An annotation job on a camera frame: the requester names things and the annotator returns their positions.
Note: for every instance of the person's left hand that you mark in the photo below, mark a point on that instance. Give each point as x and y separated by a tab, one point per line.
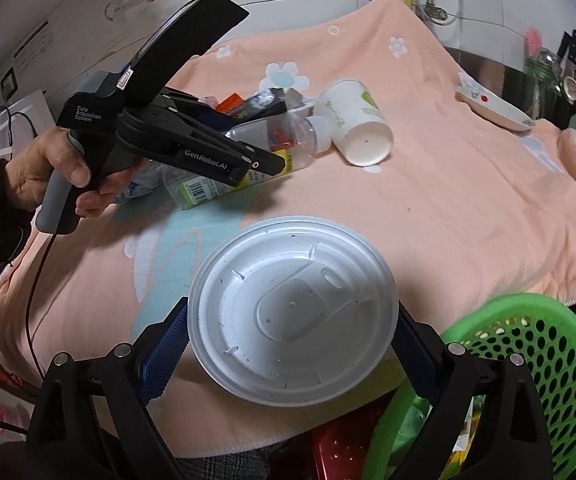
25	177

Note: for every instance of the white plastic cup lid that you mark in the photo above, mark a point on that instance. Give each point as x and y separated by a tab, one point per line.
292	311

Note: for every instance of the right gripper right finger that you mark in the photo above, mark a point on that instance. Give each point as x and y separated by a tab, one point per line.
419	349

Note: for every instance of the peach floral towel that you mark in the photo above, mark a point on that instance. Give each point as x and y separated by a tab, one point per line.
462	211

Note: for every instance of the clear square plastic bottle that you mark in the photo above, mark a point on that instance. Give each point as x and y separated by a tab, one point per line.
282	143

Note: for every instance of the orange snack wrapper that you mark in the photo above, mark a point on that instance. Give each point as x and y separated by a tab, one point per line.
229	104

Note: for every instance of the green perforated plastic basket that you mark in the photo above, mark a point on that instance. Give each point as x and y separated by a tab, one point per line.
507	408

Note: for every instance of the red plastic stool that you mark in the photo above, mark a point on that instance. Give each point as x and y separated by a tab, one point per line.
340	448

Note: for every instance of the white green paper cup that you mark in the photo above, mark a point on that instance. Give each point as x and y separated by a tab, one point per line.
358	128

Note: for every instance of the white appliance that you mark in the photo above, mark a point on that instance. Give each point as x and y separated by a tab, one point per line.
22	121

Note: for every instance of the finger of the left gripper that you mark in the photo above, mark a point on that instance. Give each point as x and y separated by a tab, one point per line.
205	150

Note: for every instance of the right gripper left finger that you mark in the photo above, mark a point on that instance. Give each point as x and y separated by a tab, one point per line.
162	345

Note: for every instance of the black snack box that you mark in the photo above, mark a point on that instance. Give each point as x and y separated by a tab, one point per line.
268	102

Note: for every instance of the dark utensil holder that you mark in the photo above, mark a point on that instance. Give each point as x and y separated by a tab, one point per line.
551	95

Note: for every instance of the white ceramic dish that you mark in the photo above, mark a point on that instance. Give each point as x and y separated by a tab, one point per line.
491	107

